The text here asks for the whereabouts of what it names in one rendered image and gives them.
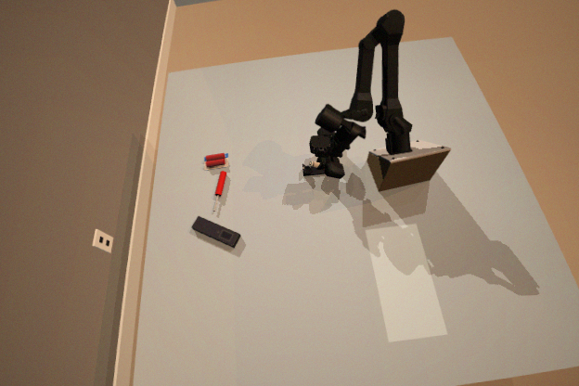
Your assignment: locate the red-handled screwdriver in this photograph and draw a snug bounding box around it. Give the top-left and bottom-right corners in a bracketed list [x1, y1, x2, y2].
[213, 171, 226, 212]

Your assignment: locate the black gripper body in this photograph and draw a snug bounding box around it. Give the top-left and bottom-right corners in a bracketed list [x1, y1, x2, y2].
[317, 127, 351, 179]

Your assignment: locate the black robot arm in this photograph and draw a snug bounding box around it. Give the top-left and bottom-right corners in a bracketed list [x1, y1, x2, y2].
[309, 10, 412, 157]

